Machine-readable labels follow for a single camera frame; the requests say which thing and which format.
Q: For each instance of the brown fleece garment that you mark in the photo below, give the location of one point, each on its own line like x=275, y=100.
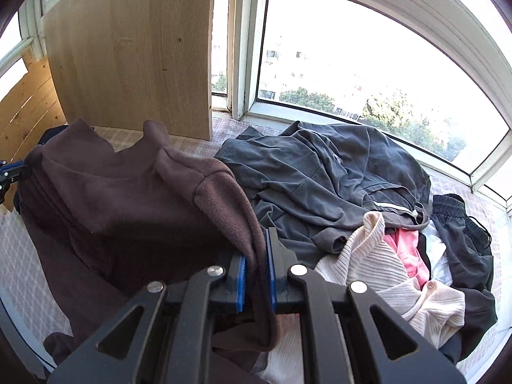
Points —
x=106, y=223

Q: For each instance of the black elastic-waist shorts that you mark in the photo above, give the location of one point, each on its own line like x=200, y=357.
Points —
x=471, y=265

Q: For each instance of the light wooden cabinet panel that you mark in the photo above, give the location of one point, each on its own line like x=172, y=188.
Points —
x=118, y=63

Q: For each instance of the white garment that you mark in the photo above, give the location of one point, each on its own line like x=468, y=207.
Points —
x=436, y=251

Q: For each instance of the dark grey t-shirt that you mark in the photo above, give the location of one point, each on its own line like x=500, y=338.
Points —
x=314, y=183

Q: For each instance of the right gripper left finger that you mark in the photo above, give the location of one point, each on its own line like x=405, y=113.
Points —
x=162, y=335

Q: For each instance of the pink plaid blanket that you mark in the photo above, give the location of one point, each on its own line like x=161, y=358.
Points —
x=24, y=287

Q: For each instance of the pink garment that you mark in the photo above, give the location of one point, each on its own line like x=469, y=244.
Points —
x=405, y=244

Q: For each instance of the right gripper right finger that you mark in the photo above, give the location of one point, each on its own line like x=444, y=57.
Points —
x=348, y=333

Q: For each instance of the white window frame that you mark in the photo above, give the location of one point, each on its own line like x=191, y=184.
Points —
x=447, y=62

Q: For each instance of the cream ribbed knit sweater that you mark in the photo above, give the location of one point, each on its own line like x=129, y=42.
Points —
x=434, y=310

